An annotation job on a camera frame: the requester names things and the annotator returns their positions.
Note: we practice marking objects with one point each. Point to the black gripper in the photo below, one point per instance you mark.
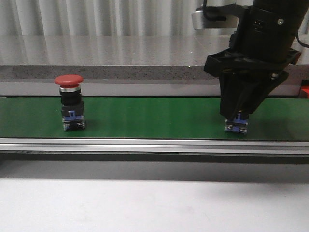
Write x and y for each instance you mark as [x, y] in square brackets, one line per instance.
[237, 73]

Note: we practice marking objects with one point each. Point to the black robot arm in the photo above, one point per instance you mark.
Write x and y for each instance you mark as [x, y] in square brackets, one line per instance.
[259, 51]

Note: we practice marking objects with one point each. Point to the green conveyor belt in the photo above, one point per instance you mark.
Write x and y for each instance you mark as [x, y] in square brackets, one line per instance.
[152, 118]

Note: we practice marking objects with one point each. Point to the red plastic tray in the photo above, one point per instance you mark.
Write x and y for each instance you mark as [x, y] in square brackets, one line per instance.
[304, 91]

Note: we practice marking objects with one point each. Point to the grey stone countertop slab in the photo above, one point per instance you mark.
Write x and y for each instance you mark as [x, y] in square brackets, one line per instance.
[107, 57]

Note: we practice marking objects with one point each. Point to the white corrugated curtain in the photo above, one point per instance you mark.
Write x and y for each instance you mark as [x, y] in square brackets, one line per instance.
[101, 17]

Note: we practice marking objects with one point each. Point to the aluminium conveyor frame rail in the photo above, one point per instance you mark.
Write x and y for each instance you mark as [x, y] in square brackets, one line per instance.
[156, 145]

